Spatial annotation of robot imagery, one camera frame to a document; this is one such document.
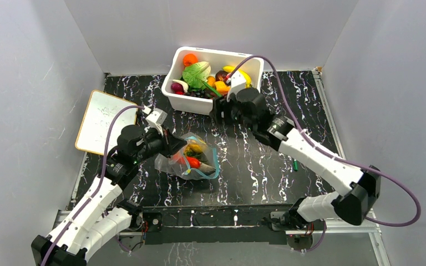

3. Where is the white board wooden frame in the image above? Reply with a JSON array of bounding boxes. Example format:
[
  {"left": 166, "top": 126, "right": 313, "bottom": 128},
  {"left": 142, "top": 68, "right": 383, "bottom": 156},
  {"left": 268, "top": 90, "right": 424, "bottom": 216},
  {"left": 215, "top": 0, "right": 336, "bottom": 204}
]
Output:
[{"left": 75, "top": 90, "right": 137, "bottom": 155}]

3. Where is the toy yellow lemon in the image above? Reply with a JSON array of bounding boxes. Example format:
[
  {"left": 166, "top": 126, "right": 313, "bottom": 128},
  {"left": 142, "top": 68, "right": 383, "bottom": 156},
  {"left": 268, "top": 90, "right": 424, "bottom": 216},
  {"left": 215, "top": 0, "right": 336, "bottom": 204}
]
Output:
[{"left": 186, "top": 144, "right": 203, "bottom": 154}]

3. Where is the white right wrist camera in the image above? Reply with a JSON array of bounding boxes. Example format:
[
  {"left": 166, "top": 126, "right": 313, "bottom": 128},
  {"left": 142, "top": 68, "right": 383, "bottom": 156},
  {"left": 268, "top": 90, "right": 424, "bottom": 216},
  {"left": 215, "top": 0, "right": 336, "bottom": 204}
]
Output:
[{"left": 226, "top": 70, "right": 246, "bottom": 102}]

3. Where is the toy pineapple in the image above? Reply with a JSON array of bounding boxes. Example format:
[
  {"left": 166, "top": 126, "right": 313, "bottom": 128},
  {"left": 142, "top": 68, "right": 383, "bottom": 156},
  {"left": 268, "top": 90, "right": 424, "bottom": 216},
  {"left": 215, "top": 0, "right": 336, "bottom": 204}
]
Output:
[{"left": 183, "top": 137, "right": 206, "bottom": 158}]

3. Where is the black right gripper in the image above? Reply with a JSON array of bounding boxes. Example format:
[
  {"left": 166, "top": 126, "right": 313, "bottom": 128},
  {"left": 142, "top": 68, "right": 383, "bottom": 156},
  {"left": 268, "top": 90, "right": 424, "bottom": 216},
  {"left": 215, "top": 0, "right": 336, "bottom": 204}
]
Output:
[{"left": 210, "top": 93, "right": 256, "bottom": 132}]

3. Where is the toy green cabbage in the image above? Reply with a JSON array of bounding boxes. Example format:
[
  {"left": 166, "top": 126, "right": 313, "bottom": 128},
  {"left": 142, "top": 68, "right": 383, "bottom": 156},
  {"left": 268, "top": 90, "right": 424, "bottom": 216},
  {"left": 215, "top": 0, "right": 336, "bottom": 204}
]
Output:
[{"left": 182, "top": 62, "right": 211, "bottom": 89}]

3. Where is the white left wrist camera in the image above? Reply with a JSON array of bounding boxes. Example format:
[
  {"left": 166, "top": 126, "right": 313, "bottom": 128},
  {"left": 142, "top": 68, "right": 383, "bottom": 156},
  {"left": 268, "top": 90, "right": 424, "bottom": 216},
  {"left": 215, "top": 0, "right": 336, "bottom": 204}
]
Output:
[{"left": 145, "top": 108, "right": 167, "bottom": 136}]

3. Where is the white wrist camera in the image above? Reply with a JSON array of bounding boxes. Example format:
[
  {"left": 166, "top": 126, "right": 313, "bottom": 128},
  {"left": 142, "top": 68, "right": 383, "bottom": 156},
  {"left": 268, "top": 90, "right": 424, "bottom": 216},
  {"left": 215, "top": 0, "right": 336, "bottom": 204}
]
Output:
[
  {"left": 145, "top": 108, "right": 167, "bottom": 136},
  {"left": 226, "top": 70, "right": 246, "bottom": 102}
]

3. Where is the white plastic food bin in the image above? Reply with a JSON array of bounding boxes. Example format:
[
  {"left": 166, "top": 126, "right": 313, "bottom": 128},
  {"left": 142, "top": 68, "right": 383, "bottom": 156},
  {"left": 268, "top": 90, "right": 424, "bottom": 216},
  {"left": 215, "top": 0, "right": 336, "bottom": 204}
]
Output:
[{"left": 161, "top": 47, "right": 249, "bottom": 115}]

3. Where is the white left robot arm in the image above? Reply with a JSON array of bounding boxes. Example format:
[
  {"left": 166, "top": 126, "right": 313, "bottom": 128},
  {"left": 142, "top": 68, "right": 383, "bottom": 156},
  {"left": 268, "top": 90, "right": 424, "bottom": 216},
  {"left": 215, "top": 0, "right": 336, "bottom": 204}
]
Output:
[{"left": 31, "top": 125, "right": 187, "bottom": 265}]

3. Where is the toy yellow banana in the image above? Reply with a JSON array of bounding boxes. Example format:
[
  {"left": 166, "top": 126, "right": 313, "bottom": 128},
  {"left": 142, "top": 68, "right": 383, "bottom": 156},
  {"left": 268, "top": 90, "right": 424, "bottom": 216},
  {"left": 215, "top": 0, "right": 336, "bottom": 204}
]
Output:
[{"left": 222, "top": 65, "right": 252, "bottom": 88}]

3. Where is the toy purple onion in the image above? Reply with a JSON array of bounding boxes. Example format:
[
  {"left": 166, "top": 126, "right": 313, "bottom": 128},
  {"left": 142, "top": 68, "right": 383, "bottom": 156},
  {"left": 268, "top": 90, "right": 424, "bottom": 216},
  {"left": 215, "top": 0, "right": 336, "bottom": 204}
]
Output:
[{"left": 170, "top": 80, "right": 189, "bottom": 95}]

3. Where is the clear zip top bag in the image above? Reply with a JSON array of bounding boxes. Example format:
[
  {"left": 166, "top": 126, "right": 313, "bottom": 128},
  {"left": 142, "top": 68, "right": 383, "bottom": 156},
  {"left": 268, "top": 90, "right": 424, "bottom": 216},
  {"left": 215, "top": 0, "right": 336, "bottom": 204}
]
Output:
[{"left": 154, "top": 132, "right": 220, "bottom": 180}]

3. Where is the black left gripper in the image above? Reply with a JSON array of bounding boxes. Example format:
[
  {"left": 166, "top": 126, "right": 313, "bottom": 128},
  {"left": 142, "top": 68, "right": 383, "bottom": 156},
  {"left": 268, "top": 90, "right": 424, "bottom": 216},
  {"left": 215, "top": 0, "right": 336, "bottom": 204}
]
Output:
[{"left": 134, "top": 125, "right": 187, "bottom": 163}]

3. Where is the toy red tomato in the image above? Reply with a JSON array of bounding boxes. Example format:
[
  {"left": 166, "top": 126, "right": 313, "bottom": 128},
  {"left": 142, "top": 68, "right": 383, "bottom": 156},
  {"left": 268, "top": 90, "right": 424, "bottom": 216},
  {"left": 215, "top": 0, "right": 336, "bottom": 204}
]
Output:
[{"left": 186, "top": 157, "right": 201, "bottom": 168}]

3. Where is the toy green bean pod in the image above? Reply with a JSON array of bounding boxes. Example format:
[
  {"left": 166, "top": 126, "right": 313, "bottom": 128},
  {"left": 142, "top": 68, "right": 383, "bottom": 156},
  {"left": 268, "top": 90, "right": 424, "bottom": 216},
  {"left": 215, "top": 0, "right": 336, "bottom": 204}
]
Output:
[{"left": 196, "top": 78, "right": 222, "bottom": 98}]

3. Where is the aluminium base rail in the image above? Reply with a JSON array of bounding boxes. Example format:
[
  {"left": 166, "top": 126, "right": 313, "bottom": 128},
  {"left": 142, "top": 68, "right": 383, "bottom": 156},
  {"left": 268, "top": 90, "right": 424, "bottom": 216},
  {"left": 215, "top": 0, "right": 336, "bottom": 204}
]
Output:
[{"left": 49, "top": 207, "right": 383, "bottom": 243}]

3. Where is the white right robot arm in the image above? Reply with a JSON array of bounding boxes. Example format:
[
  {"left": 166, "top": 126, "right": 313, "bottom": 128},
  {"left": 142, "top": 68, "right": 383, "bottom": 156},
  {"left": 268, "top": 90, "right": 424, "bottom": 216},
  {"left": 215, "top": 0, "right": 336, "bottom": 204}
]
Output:
[{"left": 210, "top": 88, "right": 381, "bottom": 229}]

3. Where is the toy grey fish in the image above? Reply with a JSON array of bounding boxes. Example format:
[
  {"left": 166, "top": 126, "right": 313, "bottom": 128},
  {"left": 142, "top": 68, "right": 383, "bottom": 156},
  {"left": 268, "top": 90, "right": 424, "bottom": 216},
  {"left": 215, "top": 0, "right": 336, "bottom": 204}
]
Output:
[{"left": 196, "top": 162, "right": 216, "bottom": 176}]

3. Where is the toy yellow pepper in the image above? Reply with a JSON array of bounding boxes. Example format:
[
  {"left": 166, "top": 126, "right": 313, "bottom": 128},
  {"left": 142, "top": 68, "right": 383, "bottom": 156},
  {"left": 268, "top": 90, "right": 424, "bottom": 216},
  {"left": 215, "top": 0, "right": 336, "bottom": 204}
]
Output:
[{"left": 213, "top": 81, "right": 231, "bottom": 95}]

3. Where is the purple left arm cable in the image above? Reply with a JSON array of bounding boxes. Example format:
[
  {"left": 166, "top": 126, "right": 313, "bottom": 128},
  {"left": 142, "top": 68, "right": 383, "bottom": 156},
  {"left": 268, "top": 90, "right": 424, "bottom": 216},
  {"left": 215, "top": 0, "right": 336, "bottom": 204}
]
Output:
[{"left": 39, "top": 105, "right": 151, "bottom": 266}]

